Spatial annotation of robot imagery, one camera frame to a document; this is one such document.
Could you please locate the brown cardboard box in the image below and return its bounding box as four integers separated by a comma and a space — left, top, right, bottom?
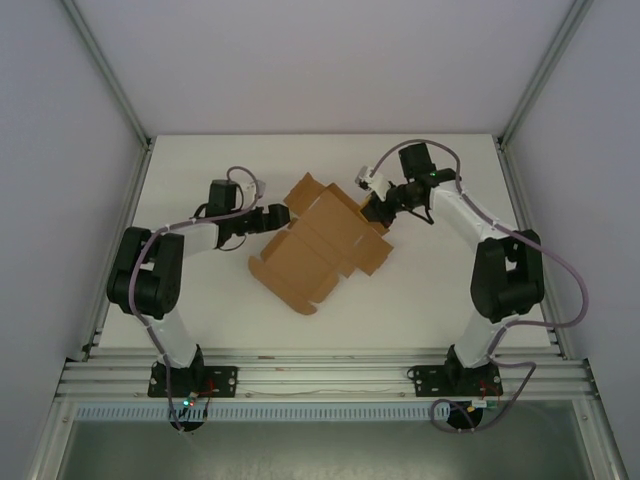
247, 171, 397, 317

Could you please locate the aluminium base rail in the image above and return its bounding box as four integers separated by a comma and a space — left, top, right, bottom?
53, 348, 600, 402

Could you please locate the grey slotted cable duct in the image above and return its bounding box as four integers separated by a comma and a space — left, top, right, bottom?
73, 403, 437, 422

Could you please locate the aluminium side rail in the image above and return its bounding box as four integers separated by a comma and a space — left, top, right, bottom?
495, 138, 572, 362
79, 142, 154, 362

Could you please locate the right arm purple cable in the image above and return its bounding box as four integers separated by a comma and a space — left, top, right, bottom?
373, 138, 590, 434

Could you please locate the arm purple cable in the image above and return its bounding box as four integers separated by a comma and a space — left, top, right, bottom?
127, 165, 267, 434
373, 138, 590, 434

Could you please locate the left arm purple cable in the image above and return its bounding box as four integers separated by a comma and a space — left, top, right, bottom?
127, 165, 267, 434

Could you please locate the black round cable grommet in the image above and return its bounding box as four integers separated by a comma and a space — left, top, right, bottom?
444, 402, 485, 432
169, 415, 207, 434

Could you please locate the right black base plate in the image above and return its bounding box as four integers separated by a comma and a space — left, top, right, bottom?
407, 363, 502, 399

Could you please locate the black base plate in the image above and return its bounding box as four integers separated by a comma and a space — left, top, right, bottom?
146, 363, 239, 399
407, 363, 502, 399

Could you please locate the grey metal sheet panel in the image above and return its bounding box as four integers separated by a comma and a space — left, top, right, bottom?
27, 399, 629, 480

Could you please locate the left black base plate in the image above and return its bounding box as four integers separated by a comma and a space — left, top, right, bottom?
146, 363, 239, 399

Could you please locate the aluminium frame post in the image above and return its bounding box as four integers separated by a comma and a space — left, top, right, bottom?
496, 0, 594, 146
60, 0, 153, 147

